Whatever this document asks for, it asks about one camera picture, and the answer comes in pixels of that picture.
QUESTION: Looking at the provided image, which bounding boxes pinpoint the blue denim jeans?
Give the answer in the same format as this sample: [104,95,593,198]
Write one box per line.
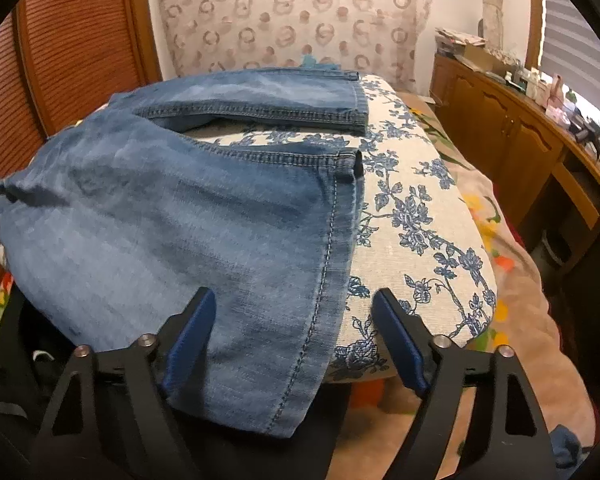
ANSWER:
[0,68,368,438]

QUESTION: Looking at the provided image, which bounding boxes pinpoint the brown louvred wardrobe door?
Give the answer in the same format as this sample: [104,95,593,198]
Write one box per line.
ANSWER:
[0,16,45,178]
[12,0,162,136]

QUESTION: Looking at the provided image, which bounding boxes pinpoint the colourful floral bed blanket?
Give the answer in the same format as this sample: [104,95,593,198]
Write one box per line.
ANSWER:
[0,90,596,480]

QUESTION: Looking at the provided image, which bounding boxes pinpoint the blue floral white cushion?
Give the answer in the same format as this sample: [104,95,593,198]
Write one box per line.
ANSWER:
[193,73,496,384]

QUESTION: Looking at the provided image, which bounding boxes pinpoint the brown wooden sideboard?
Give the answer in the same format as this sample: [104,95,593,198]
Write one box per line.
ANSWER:
[430,54,600,264]

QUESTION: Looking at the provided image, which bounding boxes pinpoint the small blue roofed house box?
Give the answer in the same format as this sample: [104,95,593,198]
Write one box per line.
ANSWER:
[300,54,340,70]

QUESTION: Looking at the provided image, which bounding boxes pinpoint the pile of papers on sideboard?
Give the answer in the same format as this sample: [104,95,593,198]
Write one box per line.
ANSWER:
[436,27,486,58]

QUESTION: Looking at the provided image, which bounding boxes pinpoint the striped window blind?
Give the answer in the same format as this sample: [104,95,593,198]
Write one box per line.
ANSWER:
[540,0,600,110]

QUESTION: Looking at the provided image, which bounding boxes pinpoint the patterned lace curtain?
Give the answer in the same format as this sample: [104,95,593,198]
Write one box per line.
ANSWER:
[158,0,432,91]

